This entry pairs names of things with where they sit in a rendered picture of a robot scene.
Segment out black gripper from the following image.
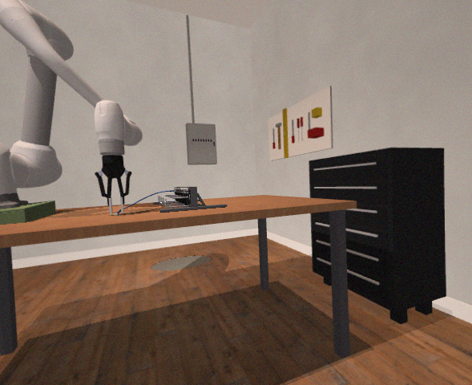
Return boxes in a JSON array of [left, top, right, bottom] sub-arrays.
[[95, 155, 131, 214]]

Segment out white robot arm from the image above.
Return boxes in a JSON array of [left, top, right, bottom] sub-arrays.
[[0, 0, 143, 209]]

